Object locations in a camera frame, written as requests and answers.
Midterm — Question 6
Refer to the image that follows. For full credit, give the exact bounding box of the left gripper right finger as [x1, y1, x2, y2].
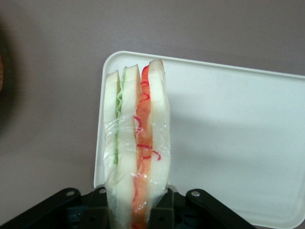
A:
[147, 185, 258, 229]

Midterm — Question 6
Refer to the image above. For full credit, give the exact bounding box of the plastic-wrapped triangle sandwich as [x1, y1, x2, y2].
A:
[103, 59, 173, 229]

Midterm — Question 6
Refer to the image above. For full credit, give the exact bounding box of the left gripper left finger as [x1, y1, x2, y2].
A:
[0, 187, 111, 229]

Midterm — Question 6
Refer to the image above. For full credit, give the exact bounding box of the cream rectangular serving tray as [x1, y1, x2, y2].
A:
[92, 50, 305, 229]

